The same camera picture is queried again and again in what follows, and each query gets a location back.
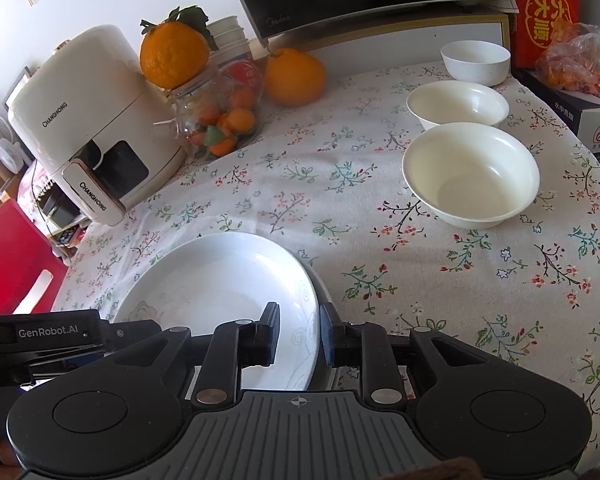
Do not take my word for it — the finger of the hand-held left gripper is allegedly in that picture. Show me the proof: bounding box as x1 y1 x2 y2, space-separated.
100 319 163 356

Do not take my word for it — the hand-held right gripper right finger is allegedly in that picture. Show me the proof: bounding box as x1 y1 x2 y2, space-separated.
319 301 503 406

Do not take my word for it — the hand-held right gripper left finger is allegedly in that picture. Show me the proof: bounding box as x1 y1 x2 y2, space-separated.
102 302 282 407

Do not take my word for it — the blue patterned plate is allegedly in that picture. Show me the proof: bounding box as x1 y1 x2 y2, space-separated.
307 265 338 392

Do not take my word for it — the white plate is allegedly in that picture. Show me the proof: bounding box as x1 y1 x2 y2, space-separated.
114 232 321 392

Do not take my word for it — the large white bowl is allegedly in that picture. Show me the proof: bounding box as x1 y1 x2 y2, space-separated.
401 121 541 230

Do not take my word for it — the medium white bowl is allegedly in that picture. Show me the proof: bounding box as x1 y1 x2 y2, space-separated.
406 81 511 133

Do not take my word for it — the small white bowl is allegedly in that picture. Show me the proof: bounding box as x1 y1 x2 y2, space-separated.
440 40 512 87

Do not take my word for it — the red plastic chair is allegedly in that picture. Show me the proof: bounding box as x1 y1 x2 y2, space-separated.
0 199 71 317

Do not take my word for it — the black device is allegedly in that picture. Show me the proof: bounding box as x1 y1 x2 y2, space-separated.
32 180 91 261

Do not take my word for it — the floral tablecloth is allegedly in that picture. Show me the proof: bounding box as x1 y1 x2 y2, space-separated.
50 60 600 461

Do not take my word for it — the glass jar of small oranges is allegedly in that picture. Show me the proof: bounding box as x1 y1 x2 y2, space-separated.
152 57 265 162

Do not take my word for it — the white air fryer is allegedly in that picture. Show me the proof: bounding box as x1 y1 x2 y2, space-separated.
6 25 188 227

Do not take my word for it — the framed picture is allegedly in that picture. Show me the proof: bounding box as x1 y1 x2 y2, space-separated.
2 66 33 111

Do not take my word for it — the large orange with leaves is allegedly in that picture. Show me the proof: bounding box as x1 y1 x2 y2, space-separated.
139 6 220 90

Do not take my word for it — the stack of white paper cups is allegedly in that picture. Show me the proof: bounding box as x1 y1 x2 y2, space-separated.
207 15 253 68

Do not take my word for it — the black and white cardboard box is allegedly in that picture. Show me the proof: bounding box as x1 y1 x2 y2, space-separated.
512 67 600 188

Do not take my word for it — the plastic bag of small oranges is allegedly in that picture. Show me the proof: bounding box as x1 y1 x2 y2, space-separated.
534 22 600 111

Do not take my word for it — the red gift box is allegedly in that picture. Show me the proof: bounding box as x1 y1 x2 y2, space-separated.
502 0 581 68

